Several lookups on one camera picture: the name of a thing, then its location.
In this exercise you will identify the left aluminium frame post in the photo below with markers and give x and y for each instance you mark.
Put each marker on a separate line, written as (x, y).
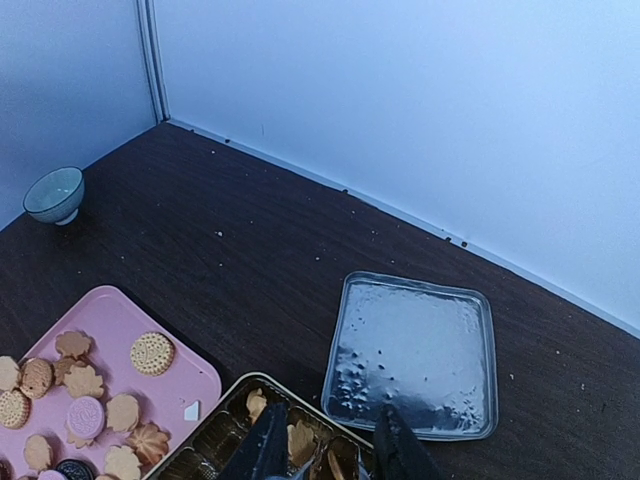
(152, 58)

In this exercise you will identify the leaf shaped tan cookie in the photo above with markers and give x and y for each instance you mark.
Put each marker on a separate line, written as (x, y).
(302, 443)

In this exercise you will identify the gold cookie tin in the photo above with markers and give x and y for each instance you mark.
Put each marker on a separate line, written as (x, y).
(340, 454)

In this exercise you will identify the black sandwich cookie lower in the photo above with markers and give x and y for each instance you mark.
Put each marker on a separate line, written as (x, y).
(74, 469)

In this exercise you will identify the swirl butter cookie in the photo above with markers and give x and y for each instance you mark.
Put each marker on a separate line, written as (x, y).
(255, 404)

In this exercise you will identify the silver tin lid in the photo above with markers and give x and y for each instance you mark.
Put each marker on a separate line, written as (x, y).
(427, 349)

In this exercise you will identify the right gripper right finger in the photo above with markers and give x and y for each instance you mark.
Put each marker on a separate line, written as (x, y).
(398, 454)

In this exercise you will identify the pink sandwich cookie upper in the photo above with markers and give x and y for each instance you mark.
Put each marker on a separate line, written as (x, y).
(85, 418)

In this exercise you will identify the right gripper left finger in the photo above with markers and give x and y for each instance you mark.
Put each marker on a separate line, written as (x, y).
(264, 451)

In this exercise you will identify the pale blue ceramic bowl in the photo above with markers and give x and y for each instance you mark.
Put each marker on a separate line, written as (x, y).
(56, 197)

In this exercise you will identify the lone yellow sandwich cookie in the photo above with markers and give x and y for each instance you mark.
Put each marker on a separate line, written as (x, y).
(152, 354)

